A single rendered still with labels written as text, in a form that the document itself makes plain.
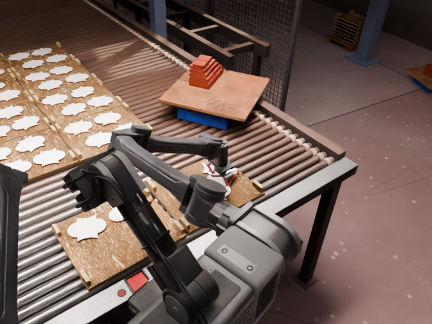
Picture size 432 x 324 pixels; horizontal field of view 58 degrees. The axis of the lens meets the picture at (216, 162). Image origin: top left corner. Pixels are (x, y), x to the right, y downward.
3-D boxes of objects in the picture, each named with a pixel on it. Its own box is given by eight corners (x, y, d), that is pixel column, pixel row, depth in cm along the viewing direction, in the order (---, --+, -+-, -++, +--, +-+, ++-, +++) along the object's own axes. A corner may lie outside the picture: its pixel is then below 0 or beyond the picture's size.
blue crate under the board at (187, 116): (244, 104, 237) (245, 89, 231) (227, 131, 215) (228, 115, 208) (197, 94, 246) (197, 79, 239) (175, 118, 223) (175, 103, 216)
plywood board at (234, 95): (269, 81, 240) (270, 78, 239) (245, 122, 204) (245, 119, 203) (194, 65, 253) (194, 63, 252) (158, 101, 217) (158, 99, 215)
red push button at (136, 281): (150, 285, 139) (150, 283, 138) (135, 294, 136) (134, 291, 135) (141, 273, 143) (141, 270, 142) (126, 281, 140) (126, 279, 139)
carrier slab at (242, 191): (265, 195, 176) (265, 192, 175) (188, 235, 157) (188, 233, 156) (218, 155, 198) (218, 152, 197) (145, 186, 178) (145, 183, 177)
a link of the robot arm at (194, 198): (209, 230, 92) (217, 209, 90) (178, 209, 97) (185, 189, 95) (230, 223, 99) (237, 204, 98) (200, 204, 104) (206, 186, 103)
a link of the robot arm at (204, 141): (128, 161, 122) (137, 129, 119) (117, 154, 125) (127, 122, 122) (216, 163, 155) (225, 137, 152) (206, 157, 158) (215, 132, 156)
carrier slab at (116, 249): (187, 237, 156) (187, 234, 155) (89, 292, 136) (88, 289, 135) (143, 188, 177) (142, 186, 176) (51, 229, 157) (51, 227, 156)
